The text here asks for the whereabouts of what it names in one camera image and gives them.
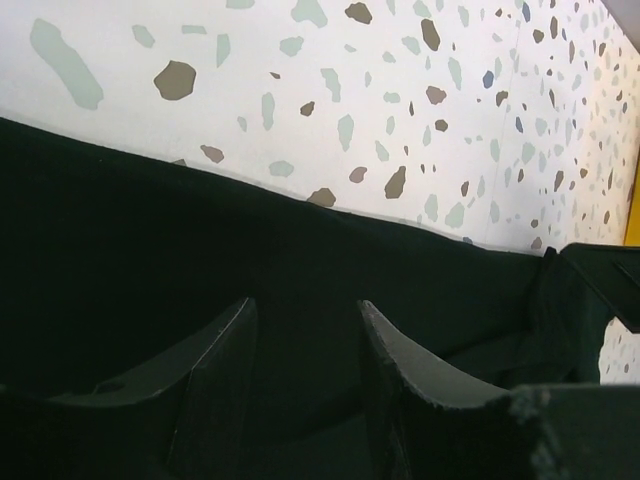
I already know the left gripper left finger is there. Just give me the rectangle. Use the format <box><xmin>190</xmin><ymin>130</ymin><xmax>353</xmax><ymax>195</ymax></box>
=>
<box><xmin>47</xmin><ymin>296</ymin><xmax>260</xmax><ymax>469</ymax></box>

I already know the black t shirt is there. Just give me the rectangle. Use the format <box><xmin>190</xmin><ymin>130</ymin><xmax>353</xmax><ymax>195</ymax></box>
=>
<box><xmin>1</xmin><ymin>120</ymin><xmax>614</xmax><ymax>479</ymax></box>

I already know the yellow plastic bin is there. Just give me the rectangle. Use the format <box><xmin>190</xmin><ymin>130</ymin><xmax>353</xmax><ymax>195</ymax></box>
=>
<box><xmin>624</xmin><ymin>165</ymin><xmax>640</xmax><ymax>247</ymax></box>

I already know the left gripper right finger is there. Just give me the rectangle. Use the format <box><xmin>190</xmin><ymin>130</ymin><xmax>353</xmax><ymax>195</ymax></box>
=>
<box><xmin>359</xmin><ymin>301</ymin><xmax>507</xmax><ymax>479</ymax></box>

